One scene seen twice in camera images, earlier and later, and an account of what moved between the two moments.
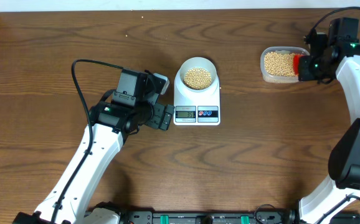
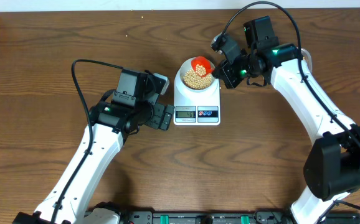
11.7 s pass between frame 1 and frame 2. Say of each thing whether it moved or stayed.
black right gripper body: moved
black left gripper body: stayed
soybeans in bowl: stayed
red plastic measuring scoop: moved
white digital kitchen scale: stayed
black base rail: stayed
